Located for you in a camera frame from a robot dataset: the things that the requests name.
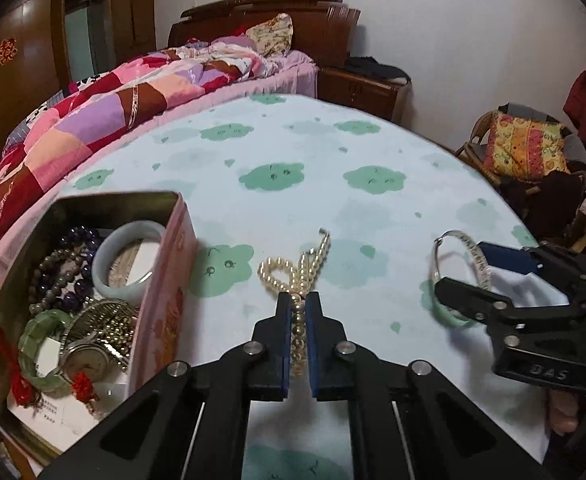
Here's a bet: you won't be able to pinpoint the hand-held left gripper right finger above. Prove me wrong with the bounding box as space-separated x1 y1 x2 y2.
305 291 556 480

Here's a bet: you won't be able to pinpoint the red hanging garment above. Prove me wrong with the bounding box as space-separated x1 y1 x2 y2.
563 70 586 131

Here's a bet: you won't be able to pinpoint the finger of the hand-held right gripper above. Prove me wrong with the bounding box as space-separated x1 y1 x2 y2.
477 242 586 291
435 277 574 328

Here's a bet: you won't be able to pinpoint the brown bead bracelet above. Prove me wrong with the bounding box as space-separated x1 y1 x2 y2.
29 249 91 318

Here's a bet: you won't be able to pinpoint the pink tin box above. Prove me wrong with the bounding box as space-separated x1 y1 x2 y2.
0 190 198 463

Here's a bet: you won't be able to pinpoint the patchwork quilt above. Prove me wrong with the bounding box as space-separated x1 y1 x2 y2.
0 35 294 261

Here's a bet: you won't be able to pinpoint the floral pillow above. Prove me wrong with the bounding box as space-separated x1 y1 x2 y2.
245 12 294 58

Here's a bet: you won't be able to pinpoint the wooden nightstand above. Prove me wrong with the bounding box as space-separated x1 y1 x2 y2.
318 66 413 123

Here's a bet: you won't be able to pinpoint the pink bed sheet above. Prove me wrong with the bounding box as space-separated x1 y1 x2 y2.
253 50 320 98

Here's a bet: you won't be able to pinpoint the pearl necklace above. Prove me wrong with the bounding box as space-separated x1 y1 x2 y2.
257 228 332 378

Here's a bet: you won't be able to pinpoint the silver bangle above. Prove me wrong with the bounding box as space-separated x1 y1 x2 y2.
429 229 493 293

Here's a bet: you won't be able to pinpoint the yellow patterned cushion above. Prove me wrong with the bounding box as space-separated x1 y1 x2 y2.
483 110 569 183

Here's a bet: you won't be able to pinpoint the pale jade bangle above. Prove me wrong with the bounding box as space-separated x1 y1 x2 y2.
91 221 168 306

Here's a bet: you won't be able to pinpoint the dark cloth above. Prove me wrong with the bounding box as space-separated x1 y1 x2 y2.
498 170 586 241

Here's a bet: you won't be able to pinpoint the white paper card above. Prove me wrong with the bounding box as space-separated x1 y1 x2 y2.
8 390 106 443

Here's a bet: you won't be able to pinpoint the green jade bangle red cord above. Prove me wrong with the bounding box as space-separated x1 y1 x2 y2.
0 309 98 411

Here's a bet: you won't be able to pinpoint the wooden headboard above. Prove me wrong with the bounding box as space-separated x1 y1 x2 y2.
167 0 361 68

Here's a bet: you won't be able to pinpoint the purple bead bracelet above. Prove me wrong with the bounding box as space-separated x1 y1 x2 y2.
48 225 104 311

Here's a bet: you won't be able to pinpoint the silver wristwatch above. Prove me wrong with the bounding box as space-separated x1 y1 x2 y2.
60 330 111 383

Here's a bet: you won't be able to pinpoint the dark folded clothes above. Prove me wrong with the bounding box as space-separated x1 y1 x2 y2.
345 56 413 86

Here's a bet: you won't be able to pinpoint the wooden wardrobe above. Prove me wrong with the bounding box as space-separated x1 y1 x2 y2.
0 0 156 181

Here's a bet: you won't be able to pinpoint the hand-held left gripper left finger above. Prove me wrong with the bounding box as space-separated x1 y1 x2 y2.
38 291 294 480

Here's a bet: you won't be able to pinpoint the wicker chair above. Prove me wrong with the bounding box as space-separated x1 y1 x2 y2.
453 102 586 241

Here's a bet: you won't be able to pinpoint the person's right hand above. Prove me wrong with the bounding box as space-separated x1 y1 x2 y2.
547 389 581 436

